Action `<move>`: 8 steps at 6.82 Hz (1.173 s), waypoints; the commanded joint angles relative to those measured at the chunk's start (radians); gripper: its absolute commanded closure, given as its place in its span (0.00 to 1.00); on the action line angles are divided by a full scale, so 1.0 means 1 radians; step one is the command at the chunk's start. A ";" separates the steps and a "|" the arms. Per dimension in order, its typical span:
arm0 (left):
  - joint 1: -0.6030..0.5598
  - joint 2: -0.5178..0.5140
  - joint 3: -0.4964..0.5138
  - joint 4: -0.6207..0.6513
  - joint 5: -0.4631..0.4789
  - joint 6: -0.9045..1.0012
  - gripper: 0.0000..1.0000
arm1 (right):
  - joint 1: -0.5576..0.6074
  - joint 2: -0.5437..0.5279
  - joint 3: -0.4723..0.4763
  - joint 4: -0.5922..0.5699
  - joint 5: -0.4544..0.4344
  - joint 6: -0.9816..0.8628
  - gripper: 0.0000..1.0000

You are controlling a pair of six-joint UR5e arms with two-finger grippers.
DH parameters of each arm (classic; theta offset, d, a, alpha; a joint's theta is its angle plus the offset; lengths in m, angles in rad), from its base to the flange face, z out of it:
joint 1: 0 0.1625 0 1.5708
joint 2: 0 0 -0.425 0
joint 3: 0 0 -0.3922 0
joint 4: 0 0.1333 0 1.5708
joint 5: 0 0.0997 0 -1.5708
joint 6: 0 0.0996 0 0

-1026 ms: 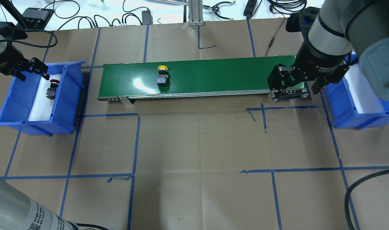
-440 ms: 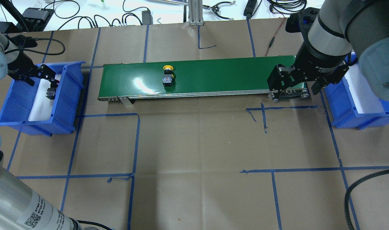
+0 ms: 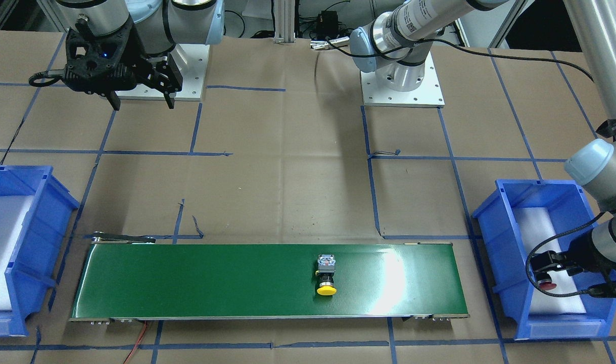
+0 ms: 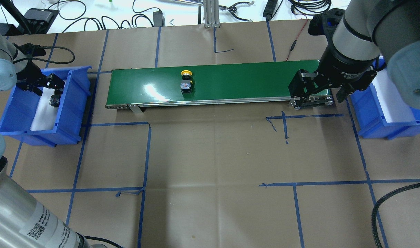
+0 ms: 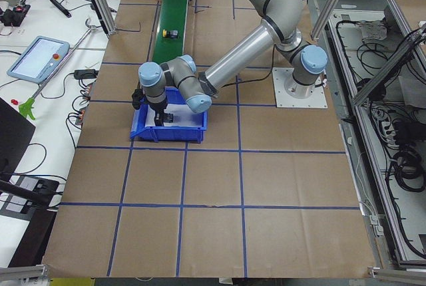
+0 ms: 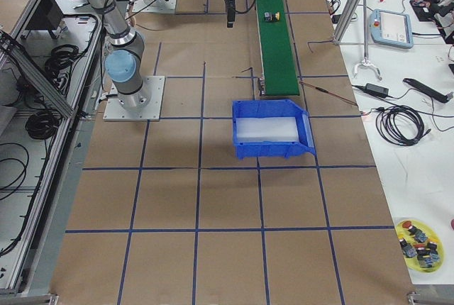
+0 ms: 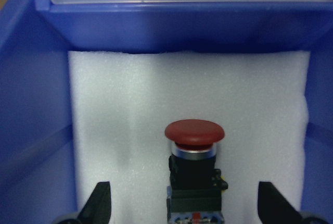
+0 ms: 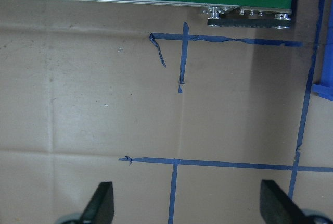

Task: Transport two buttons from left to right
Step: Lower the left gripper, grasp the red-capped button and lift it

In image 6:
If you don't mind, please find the blue plastic bin right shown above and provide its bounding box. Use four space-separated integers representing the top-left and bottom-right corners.
232 99 316 159

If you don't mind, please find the black power adapter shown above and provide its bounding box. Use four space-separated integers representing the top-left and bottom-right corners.
365 83 389 98

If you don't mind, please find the green conveyor belt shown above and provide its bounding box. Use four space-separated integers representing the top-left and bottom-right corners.
256 0 299 96

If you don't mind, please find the white foam pad right bin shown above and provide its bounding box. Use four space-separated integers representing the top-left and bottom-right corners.
234 117 299 143

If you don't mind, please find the aluminium frame post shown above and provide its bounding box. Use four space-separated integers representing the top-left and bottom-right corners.
333 0 360 45

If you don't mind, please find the black flat bar tool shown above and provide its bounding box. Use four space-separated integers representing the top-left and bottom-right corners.
403 77 453 104

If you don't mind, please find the grey claw stand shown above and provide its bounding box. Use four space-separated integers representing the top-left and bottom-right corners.
353 0 382 82

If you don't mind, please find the coiled black cable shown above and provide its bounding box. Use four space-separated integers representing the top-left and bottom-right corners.
375 105 426 147

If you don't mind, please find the yellow mushroom push button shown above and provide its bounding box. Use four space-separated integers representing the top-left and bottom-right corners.
263 11 281 23

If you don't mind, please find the teach pendant tablet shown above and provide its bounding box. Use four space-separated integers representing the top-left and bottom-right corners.
369 9 414 49

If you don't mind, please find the aluminium rack frame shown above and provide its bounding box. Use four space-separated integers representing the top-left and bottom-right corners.
1 0 103 301

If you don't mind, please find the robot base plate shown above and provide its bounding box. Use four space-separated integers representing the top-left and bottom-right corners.
103 76 165 121
132 0 177 14

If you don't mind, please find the yellow plate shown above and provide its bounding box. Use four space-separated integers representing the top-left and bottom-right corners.
394 218 444 273

